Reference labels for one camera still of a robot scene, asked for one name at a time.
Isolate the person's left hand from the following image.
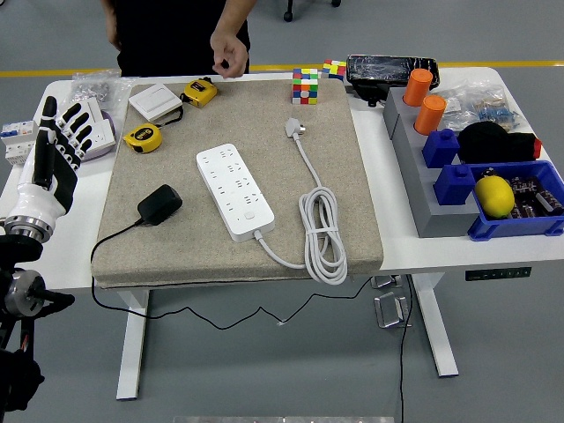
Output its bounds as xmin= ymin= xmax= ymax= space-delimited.
xmin=209 ymin=29 xmax=250 ymax=81

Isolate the clear bag of metal parts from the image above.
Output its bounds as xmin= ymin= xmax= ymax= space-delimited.
xmin=70 ymin=69 xmax=137 ymax=111

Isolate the white power cord with plug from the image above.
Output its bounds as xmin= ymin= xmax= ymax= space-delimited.
xmin=254 ymin=116 xmax=350 ymax=286

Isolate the silver metal bracket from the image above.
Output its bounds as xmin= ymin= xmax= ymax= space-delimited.
xmin=369 ymin=275 xmax=403 ymax=290
xmin=373 ymin=290 xmax=413 ymax=330

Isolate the black cloth bundle red tip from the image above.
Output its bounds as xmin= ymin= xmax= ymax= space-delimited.
xmin=456 ymin=121 xmax=542 ymax=165

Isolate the purple bowl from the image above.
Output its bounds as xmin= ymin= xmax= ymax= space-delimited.
xmin=78 ymin=109 xmax=122 ymax=164

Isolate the white table leg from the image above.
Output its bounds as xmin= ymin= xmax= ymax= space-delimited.
xmin=407 ymin=272 xmax=459 ymax=379
xmin=115 ymin=288 xmax=151 ymax=401

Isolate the black office chair base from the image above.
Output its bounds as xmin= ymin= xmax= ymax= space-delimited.
xmin=282 ymin=0 xmax=343 ymax=23

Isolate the white circuit breaker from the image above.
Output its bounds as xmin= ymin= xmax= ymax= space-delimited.
xmin=0 ymin=120 xmax=40 ymax=167

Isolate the black table control panel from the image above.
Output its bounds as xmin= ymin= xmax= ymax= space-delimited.
xmin=464 ymin=266 xmax=532 ymax=282

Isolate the black plug adapter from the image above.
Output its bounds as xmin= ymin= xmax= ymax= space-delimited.
xmin=137 ymin=183 xmax=184 ymax=226

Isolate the large Rubik's cube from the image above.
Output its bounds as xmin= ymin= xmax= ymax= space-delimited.
xmin=291 ymin=67 xmax=320 ymax=106

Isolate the white wall switch panel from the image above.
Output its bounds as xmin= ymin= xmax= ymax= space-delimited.
xmin=128 ymin=83 xmax=184 ymax=122

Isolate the small Rubik's cube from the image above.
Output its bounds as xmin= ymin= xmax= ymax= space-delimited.
xmin=320 ymin=59 xmax=347 ymax=83

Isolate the white blank panel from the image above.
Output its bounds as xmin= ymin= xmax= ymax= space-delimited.
xmin=65 ymin=97 xmax=107 ymax=129

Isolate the white power strip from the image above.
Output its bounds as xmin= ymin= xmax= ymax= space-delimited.
xmin=196 ymin=143 xmax=276 ymax=242

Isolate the blue block with knob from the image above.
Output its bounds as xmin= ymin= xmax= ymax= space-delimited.
xmin=421 ymin=128 xmax=461 ymax=169
xmin=432 ymin=163 xmax=479 ymax=207

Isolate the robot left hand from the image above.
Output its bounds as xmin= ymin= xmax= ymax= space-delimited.
xmin=7 ymin=95 xmax=95 ymax=231

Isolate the orange cylinder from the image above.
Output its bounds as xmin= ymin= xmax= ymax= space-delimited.
xmin=402 ymin=68 xmax=434 ymax=108
xmin=412 ymin=94 xmax=448 ymax=137

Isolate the white wall socket panel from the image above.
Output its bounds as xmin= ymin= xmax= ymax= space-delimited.
xmin=81 ymin=118 xmax=116 ymax=153

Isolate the blue plastic bin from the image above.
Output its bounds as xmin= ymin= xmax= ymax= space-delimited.
xmin=466 ymin=160 xmax=564 ymax=242

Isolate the black tray wrapped in plastic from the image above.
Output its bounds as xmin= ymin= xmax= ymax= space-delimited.
xmin=345 ymin=54 xmax=441 ymax=108

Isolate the yellow lemon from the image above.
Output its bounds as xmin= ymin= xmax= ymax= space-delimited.
xmin=473 ymin=175 xmax=516 ymax=219

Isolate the clear bag of resistors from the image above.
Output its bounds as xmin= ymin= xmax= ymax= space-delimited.
xmin=434 ymin=78 xmax=525 ymax=133

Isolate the black hanging cable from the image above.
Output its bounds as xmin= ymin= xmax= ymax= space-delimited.
xmin=398 ymin=273 xmax=415 ymax=423

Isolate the grey stepped block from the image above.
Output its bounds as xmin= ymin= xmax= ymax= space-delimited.
xmin=382 ymin=86 xmax=481 ymax=239

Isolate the thin black adapter cord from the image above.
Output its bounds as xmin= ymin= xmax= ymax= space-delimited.
xmin=90 ymin=218 xmax=374 ymax=331

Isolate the dark capacitors pile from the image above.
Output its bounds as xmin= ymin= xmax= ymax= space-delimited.
xmin=506 ymin=174 xmax=564 ymax=219

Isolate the grey-brown fabric mat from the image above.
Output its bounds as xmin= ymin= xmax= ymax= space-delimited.
xmin=90 ymin=78 xmax=384 ymax=291

